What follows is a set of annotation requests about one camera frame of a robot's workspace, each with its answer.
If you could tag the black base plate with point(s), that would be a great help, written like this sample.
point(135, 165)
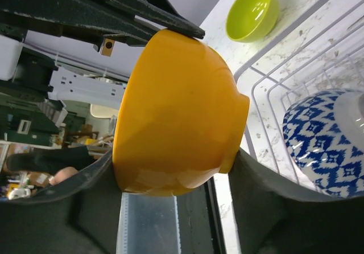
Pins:
point(200, 229)

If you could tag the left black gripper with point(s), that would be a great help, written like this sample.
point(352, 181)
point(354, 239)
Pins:
point(76, 19)

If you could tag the white slotted cable duct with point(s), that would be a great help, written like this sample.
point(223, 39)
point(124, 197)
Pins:
point(148, 224)

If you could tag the green plastic bowl underneath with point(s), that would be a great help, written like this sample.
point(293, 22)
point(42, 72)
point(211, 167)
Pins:
point(250, 20)

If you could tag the red patterned glass bowl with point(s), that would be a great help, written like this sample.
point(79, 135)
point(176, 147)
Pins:
point(323, 134)

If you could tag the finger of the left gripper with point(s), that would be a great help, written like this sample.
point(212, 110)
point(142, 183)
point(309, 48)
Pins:
point(160, 12)

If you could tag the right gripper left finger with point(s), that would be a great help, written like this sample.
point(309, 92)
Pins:
point(79, 215)

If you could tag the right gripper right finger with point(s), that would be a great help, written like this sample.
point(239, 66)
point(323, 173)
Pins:
point(275, 215)

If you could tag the yellow plastic bowl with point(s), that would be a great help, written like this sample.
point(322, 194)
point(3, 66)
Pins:
point(181, 119)

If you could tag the clear plastic dish rack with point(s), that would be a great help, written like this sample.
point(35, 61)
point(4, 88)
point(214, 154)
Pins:
point(317, 45)

